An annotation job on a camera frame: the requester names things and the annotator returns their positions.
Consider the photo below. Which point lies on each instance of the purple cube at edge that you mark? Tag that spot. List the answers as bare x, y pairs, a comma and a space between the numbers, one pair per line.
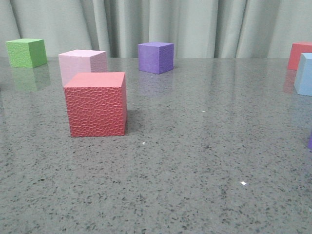
310, 142

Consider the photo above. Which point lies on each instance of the grey-green curtain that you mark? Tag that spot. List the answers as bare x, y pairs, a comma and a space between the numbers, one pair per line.
197, 28

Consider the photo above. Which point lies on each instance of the pink foam cube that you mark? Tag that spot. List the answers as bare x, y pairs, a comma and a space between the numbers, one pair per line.
78, 61

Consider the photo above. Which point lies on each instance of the green foam cube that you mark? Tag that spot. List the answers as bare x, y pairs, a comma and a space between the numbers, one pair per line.
26, 53

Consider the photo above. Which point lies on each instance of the light blue foam cube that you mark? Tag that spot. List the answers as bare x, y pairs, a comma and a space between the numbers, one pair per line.
303, 80

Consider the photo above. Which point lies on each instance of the large red textured cube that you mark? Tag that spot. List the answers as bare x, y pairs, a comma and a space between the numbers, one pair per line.
96, 104

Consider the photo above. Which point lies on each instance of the red cube at right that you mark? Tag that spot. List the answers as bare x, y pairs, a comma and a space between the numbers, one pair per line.
297, 49

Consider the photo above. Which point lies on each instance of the purple foam cube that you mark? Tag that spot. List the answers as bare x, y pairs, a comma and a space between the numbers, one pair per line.
156, 57

